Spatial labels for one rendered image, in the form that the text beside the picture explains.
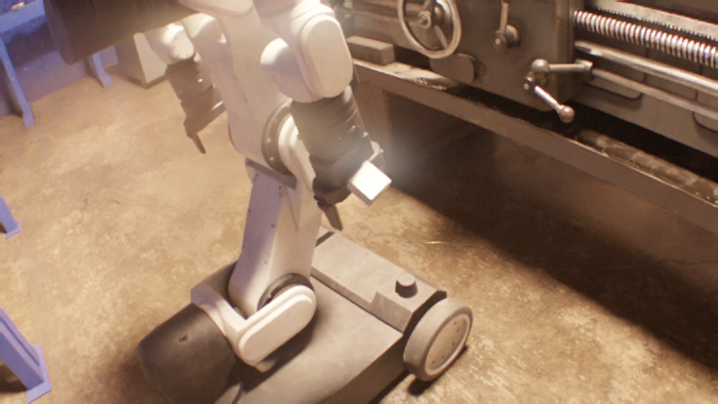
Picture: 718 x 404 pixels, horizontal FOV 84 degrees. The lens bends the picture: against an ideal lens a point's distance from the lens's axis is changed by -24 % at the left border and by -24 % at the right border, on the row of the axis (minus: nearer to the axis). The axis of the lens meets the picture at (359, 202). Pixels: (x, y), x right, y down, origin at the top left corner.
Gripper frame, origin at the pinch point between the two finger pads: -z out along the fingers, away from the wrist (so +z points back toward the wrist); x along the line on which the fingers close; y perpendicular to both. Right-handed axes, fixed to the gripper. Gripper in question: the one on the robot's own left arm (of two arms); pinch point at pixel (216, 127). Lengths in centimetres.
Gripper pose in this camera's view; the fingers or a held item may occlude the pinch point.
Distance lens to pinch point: 112.8
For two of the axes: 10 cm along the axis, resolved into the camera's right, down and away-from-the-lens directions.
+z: -2.7, -6.9, -6.7
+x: 6.6, -6.4, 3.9
